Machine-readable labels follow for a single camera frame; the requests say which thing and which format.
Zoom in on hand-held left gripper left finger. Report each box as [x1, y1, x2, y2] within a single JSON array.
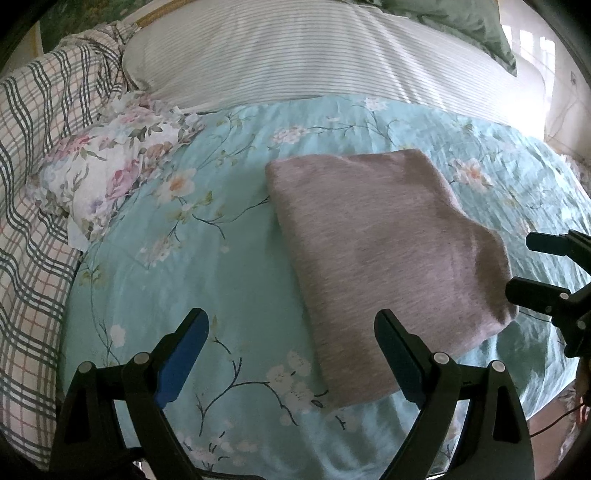
[[48, 308, 209, 480]]

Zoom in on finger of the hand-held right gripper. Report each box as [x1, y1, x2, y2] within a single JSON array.
[[505, 276, 583, 324], [526, 230, 591, 263]]

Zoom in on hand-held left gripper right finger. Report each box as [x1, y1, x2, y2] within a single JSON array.
[[374, 309, 536, 480]]

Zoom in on grey knit garment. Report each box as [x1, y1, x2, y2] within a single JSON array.
[[265, 148, 520, 409]]

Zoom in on teal floral bed sheet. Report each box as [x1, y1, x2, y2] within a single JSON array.
[[60, 92, 591, 476]]

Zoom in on plaid blanket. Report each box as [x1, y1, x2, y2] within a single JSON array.
[[0, 23, 139, 468]]

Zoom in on white floral pillow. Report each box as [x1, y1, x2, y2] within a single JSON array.
[[28, 90, 205, 251]]

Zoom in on green pillow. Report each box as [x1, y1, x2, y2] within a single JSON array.
[[383, 0, 518, 77]]

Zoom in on white striped pillow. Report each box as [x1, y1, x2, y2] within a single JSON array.
[[122, 0, 550, 134]]

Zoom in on black cable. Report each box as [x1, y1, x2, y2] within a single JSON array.
[[530, 405, 583, 438]]

